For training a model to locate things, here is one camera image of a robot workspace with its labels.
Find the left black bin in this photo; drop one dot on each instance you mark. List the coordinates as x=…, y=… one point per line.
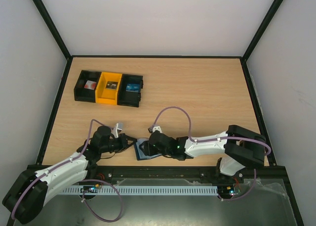
x=82, y=94

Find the blue card in bin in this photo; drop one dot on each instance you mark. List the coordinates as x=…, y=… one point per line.
x=131, y=87

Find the right black bin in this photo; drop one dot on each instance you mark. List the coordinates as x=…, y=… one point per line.
x=129, y=93

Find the blue card holder wallet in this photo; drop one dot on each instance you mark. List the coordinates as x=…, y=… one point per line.
x=139, y=153

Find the light blue slotted cable duct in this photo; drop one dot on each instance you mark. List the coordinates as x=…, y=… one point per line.
x=142, y=190

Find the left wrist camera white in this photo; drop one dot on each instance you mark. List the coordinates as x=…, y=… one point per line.
x=117, y=129

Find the black card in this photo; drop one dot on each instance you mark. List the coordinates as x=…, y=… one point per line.
x=112, y=85

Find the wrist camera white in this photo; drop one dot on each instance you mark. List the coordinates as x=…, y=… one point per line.
x=154, y=129
x=117, y=129

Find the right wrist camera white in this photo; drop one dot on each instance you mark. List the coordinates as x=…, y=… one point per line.
x=154, y=129

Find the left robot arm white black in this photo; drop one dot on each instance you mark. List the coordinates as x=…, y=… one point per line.
x=33, y=189

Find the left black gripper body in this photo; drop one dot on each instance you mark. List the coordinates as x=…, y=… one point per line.
x=120, y=145

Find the black bin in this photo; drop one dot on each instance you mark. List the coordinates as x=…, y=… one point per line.
x=82, y=94
x=129, y=93

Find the yellow middle bin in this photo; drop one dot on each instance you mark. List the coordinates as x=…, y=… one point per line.
x=107, y=96

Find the black aluminium frame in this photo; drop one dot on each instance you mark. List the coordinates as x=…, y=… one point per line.
x=272, y=171

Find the grey metal sheet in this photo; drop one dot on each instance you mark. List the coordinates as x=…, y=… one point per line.
x=260, y=202

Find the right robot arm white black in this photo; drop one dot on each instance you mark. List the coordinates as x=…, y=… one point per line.
x=243, y=148

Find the white red card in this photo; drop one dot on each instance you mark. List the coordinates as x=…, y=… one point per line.
x=90, y=85

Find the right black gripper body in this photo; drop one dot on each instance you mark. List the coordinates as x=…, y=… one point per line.
x=146, y=148

